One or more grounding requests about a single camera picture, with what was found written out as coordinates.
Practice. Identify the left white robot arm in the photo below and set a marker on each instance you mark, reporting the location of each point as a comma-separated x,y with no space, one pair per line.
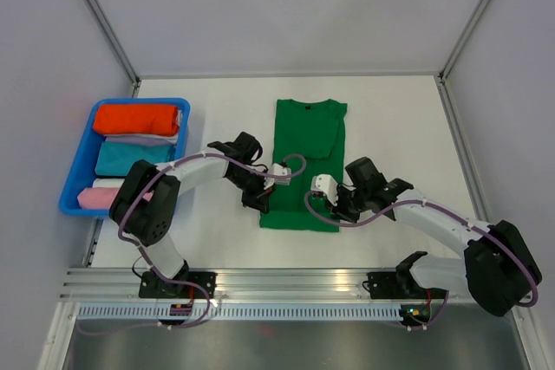
145,204

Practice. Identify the orange rolled t-shirt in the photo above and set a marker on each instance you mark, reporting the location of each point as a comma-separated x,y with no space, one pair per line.
125,119

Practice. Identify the aluminium frame post right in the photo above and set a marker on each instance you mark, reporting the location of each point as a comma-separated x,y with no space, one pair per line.
471,25

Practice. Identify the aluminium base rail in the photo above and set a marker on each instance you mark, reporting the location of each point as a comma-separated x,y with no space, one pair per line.
232,285

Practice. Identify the blue plastic bin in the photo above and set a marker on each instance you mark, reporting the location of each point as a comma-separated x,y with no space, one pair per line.
82,172

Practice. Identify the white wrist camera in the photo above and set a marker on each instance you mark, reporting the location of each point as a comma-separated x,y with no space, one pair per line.
325,185
277,175

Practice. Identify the green t-shirt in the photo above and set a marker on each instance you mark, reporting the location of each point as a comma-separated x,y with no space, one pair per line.
316,131

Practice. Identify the aluminium frame post left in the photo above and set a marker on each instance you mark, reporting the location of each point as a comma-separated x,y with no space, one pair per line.
112,40

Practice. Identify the pink rolled t-shirt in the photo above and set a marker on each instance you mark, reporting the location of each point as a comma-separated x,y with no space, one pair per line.
97,198

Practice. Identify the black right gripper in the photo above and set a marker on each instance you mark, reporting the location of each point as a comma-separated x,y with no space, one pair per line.
339,209

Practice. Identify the white rolled t-shirt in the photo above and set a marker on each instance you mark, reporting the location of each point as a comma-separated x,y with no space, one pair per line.
108,183

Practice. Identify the teal rolled t-shirt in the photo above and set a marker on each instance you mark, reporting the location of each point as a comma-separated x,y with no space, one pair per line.
116,159

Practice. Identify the aluminium frame post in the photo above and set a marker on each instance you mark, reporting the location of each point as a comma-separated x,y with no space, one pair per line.
112,40
471,25

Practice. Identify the lilac rolled t-shirt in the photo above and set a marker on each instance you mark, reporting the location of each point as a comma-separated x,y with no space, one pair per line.
143,140

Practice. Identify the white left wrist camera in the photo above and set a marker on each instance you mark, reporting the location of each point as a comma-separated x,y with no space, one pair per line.
277,175

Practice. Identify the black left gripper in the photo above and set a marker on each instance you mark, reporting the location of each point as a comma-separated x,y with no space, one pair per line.
258,199

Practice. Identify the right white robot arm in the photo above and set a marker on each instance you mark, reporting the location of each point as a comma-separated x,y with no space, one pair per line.
492,263

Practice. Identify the slotted cable duct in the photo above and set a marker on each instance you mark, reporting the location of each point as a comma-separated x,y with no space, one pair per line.
247,312

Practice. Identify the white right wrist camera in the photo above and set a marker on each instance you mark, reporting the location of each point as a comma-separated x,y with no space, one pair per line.
325,185

